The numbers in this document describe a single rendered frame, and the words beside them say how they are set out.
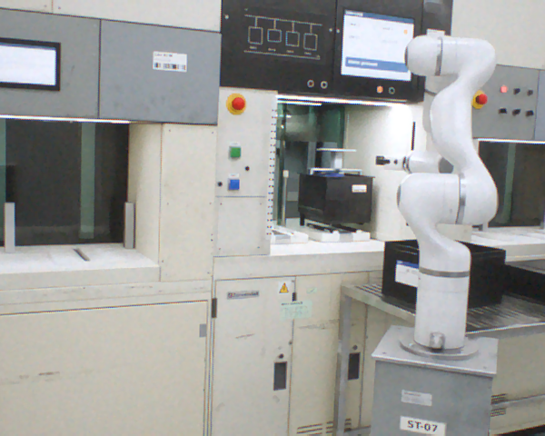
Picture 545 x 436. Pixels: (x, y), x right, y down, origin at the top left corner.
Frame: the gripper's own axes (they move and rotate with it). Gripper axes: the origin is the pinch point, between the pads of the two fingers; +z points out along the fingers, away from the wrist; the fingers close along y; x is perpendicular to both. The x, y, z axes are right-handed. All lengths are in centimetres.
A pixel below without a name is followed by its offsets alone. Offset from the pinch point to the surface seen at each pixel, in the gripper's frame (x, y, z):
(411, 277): -34.9, -7.6, -27.9
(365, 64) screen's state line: 32.0, -8.9, 2.0
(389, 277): -36.8, -8.9, -18.5
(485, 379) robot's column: -45, -30, -84
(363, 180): -8.4, 6.4, 22.0
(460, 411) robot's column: -53, -33, -81
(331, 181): -8.9, -8.1, 22.0
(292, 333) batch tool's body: -59, -32, 2
